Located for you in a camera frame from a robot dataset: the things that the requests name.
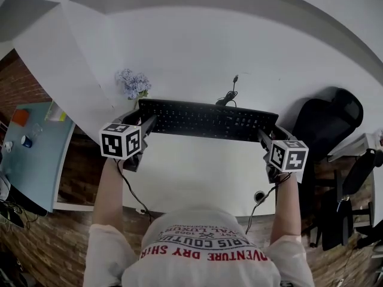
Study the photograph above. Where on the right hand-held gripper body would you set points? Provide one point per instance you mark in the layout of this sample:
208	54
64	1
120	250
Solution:
294	160

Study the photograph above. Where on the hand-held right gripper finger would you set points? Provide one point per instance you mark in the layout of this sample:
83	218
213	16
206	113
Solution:
264	140
284	133

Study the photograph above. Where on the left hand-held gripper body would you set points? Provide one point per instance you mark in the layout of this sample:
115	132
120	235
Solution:
112	145

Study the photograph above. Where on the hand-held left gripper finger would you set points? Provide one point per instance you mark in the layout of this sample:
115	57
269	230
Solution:
149	125
127	117

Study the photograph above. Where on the black keyboard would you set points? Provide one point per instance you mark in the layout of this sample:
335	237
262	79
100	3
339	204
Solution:
203	120

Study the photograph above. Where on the person's right forearm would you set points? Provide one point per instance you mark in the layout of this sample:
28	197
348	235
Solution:
287	211

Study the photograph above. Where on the person's left forearm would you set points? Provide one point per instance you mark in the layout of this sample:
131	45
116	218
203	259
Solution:
109	196

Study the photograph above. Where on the blue artificial flower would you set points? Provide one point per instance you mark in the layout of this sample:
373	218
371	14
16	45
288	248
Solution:
134	82

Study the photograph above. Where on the white desk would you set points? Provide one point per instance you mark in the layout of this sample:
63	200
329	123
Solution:
350	146
203	166

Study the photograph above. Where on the white yellow packet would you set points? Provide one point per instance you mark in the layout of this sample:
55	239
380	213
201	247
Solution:
55	112

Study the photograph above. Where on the clear glass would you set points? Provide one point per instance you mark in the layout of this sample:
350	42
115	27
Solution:
36	129

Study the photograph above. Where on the light blue table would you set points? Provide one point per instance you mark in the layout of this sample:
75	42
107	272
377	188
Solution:
33	172

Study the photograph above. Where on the blue mug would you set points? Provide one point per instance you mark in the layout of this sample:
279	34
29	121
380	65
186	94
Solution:
27	141

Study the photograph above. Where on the orange box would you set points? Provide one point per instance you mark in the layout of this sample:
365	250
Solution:
20	117

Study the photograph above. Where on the white cup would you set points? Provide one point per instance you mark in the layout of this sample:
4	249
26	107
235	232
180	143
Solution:
7	146

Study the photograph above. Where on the person's white printed shirt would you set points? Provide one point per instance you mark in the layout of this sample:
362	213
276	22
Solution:
206	268

